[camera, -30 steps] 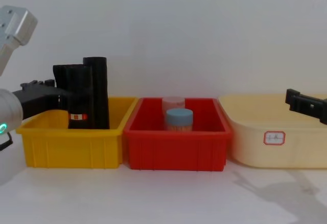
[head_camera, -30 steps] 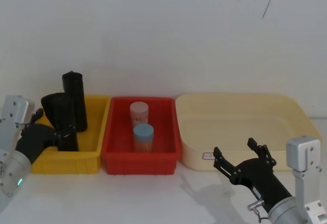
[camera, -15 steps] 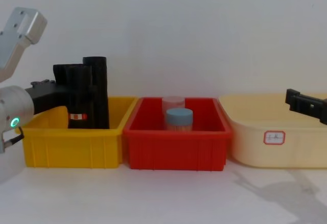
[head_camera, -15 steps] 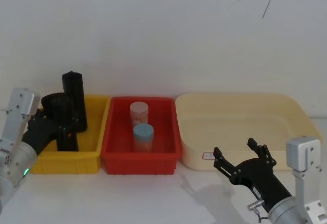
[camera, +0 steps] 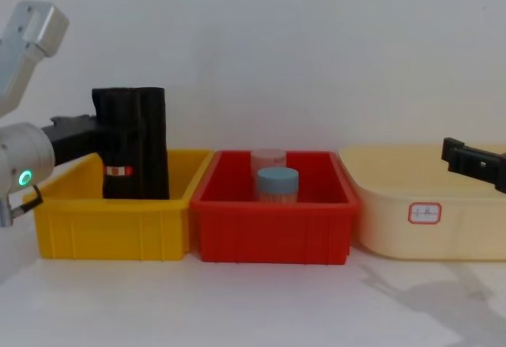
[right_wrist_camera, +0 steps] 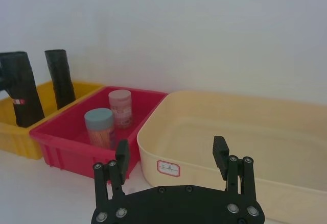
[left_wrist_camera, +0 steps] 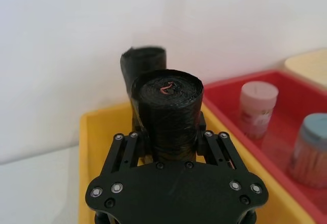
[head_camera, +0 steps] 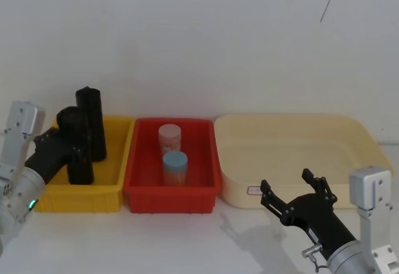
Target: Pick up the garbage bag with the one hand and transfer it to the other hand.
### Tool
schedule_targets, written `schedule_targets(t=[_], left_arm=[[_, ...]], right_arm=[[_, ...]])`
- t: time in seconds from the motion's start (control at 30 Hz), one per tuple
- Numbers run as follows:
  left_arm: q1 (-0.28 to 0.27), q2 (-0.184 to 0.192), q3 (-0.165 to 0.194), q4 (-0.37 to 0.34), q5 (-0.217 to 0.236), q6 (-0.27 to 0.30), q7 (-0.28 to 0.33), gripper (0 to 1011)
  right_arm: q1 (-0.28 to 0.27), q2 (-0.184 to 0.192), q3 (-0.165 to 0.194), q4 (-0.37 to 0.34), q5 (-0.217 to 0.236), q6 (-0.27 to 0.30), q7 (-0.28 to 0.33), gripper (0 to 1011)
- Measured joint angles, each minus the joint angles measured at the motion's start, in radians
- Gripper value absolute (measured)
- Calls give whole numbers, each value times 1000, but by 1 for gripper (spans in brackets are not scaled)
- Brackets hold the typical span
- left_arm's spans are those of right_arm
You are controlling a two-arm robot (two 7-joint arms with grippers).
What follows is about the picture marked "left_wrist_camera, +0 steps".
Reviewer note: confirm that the red plastic bin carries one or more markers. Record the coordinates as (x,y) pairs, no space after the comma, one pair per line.
(286,137)

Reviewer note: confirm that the cream plastic bin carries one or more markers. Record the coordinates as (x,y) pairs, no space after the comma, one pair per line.
(307,67)

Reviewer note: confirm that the yellow plastic bin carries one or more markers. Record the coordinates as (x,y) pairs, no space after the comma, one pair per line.
(94,137)

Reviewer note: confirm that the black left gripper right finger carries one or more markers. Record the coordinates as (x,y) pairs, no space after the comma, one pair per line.
(221,152)

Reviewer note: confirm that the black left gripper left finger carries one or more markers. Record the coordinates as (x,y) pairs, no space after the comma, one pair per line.
(125,150)

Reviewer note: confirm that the clear jar, blue lid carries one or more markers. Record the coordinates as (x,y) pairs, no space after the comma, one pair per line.
(310,152)

